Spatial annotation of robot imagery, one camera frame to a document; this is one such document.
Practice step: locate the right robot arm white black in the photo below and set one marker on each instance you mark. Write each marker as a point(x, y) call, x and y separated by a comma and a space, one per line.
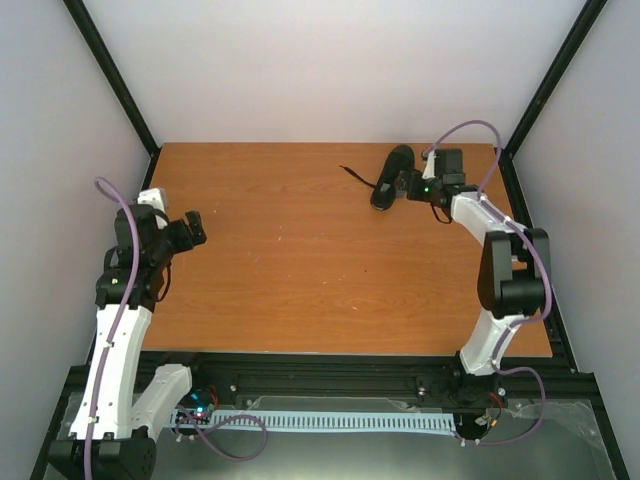
point(514, 282)

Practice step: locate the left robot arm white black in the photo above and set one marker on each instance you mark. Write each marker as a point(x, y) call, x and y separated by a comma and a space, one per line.
point(114, 433)

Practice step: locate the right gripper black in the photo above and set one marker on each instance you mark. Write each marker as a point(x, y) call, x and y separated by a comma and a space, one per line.
point(413, 191)

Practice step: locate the black frame post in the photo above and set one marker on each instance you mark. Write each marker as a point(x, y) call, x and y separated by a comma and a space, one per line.
point(570, 46)
point(93, 39)

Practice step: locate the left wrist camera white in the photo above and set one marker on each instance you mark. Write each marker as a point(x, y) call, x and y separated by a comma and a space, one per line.
point(156, 197)

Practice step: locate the black shoelace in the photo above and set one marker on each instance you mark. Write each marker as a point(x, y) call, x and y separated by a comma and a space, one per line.
point(357, 176)

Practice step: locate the right black frame post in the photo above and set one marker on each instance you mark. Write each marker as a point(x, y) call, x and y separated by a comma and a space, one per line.
point(570, 46)

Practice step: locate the left controller board with leds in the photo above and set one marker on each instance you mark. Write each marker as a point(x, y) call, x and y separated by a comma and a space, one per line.
point(201, 404)

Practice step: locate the black canvas shoe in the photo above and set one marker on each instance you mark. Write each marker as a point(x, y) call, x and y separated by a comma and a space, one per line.
point(400, 158)

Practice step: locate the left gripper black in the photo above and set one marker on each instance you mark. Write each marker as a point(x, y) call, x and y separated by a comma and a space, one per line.
point(186, 240)

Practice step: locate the light blue cable duct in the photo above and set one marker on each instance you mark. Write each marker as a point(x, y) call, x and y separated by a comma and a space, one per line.
point(330, 422)

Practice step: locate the left black frame post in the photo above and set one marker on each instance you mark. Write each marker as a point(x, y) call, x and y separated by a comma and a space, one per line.
point(93, 39)

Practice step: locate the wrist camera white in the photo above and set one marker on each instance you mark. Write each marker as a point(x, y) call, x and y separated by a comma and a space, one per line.
point(429, 165)
point(156, 197)

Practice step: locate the right wiring connector bundle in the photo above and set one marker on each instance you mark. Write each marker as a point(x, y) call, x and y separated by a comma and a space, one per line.
point(492, 414)

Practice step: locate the black aluminium frame base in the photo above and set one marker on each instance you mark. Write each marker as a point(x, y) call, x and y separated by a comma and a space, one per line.
point(418, 380)

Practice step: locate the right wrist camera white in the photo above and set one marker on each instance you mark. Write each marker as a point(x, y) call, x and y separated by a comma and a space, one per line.
point(429, 165)

